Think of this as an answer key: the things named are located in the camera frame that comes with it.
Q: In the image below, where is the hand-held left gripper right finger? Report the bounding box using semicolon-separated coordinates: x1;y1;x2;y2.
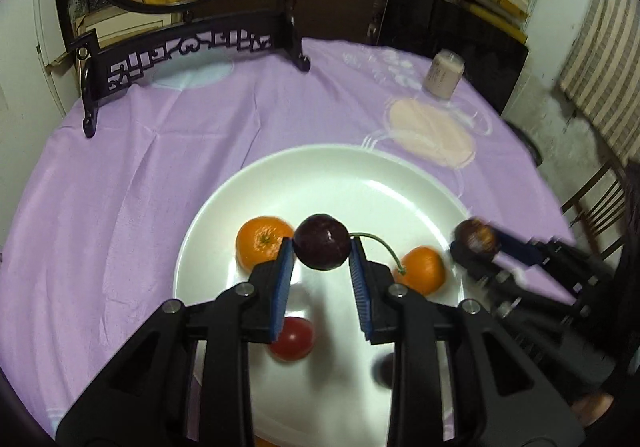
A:
349;236;586;447

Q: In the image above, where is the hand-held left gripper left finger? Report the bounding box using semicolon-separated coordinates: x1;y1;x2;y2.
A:
55;237;294;447

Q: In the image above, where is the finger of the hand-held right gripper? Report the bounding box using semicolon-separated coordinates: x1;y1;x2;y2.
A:
450;241;538;315
492;226;617;280

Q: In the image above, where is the dark brown round fruit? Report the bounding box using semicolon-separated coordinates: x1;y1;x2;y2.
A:
454;219;499;258

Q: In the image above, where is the dark red cherry with stem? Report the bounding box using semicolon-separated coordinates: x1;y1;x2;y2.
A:
292;213;407;276

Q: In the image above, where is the white round plate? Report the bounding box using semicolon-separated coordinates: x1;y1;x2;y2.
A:
173;144;474;447

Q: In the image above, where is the person's right hand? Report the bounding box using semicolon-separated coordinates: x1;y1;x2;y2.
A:
571;391;616;427

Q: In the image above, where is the orange tangerine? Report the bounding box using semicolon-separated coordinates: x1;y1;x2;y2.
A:
235;216;295;273
395;247;446;297

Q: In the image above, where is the red cherry tomato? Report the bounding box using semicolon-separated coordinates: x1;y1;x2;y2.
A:
267;317;316;362

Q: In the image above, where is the dark wooden chair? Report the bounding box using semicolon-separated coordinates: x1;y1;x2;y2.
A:
560;162;633;263

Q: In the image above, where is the dark purple fruit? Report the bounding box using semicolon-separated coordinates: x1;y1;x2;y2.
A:
371;352;397;392

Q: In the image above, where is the beige plastic bottle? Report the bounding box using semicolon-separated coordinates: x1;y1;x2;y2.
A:
422;49;466;101

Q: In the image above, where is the striped beige curtain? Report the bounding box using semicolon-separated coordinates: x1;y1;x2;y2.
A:
557;0;640;168

